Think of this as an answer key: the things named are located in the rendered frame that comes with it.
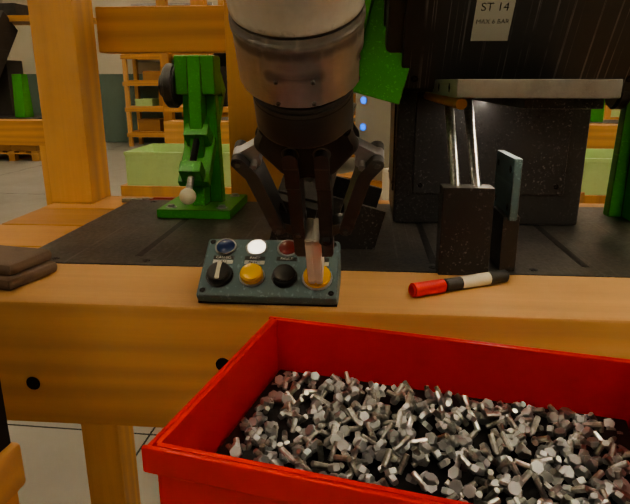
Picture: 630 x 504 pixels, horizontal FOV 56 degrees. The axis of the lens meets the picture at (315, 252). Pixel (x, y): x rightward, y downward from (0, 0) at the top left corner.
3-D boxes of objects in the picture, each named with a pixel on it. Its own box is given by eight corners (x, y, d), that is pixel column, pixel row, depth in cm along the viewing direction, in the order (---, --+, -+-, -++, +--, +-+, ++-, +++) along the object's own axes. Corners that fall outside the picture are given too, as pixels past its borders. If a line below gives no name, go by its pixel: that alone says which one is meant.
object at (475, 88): (619, 110, 58) (624, 78, 57) (454, 110, 59) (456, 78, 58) (519, 99, 95) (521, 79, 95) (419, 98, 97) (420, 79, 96)
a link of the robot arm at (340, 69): (365, 41, 35) (363, 120, 40) (367, -32, 41) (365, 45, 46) (216, 41, 36) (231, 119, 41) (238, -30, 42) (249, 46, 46)
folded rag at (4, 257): (60, 271, 73) (57, 248, 72) (10, 292, 66) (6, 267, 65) (-4, 264, 76) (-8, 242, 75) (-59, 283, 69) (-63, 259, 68)
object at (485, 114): (578, 226, 96) (607, 1, 86) (390, 223, 98) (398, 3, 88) (545, 204, 113) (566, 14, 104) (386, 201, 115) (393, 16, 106)
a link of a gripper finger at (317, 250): (314, 217, 57) (322, 217, 57) (317, 261, 62) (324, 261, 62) (312, 241, 55) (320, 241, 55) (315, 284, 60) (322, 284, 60)
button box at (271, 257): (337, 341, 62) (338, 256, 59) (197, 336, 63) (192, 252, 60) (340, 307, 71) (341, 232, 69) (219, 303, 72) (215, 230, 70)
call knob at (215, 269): (229, 286, 62) (228, 279, 61) (205, 285, 62) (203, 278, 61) (233, 266, 64) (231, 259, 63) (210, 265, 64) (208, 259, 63)
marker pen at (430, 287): (500, 279, 70) (501, 267, 70) (509, 283, 69) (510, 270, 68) (407, 295, 65) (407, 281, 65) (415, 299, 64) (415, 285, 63)
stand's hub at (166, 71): (173, 108, 100) (170, 62, 98) (155, 108, 100) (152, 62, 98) (186, 106, 107) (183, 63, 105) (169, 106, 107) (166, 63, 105)
